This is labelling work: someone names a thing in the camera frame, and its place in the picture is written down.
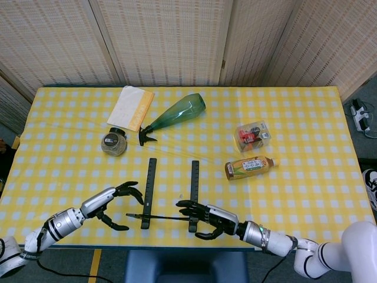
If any green plastic spray bottle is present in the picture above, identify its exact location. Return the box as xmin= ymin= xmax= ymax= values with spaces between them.
xmin=138 ymin=93 xmax=207 ymax=147

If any yellow floor tape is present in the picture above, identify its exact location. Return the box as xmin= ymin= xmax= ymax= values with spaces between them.
xmin=87 ymin=249 xmax=102 ymax=283

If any white orange booklet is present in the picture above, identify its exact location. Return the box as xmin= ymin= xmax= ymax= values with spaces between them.
xmin=106 ymin=85 xmax=156 ymax=133

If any white power strip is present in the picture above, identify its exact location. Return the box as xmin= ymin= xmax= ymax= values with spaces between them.
xmin=349 ymin=99 xmax=371 ymax=133

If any white black sneaker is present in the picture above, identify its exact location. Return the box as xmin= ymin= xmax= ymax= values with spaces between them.
xmin=361 ymin=168 xmax=377 ymax=212

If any tea bottle with yellow label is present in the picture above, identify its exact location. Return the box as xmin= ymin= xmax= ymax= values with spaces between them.
xmin=224 ymin=155 xmax=280 ymax=182

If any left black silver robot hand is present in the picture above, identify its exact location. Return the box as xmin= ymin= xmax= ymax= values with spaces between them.
xmin=79 ymin=180 xmax=144 ymax=232

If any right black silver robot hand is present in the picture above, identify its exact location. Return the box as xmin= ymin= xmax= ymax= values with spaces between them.
xmin=176 ymin=199 xmax=240 ymax=240

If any clear box with red toy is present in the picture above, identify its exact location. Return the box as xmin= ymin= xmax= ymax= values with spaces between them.
xmin=234 ymin=120 xmax=271 ymax=153

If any black folding laptop stand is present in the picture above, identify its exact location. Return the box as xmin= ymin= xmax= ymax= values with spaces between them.
xmin=125 ymin=157 xmax=200 ymax=233

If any woven bamboo screen panel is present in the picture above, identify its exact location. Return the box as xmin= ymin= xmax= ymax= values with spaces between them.
xmin=0 ymin=73 xmax=32 ymax=135
xmin=219 ymin=0 xmax=300 ymax=87
xmin=264 ymin=0 xmax=377 ymax=101
xmin=0 ymin=0 xmax=121 ymax=103
xmin=89 ymin=0 xmax=234 ymax=87

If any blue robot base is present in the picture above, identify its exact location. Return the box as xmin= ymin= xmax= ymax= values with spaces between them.
xmin=123 ymin=250 xmax=250 ymax=283

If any clear jar with black lid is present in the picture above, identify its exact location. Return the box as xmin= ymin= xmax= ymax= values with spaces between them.
xmin=101 ymin=127 xmax=128 ymax=157

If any yellow white checkered tablecloth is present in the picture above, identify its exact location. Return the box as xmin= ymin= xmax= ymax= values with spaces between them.
xmin=0 ymin=86 xmax=377 ymax=251

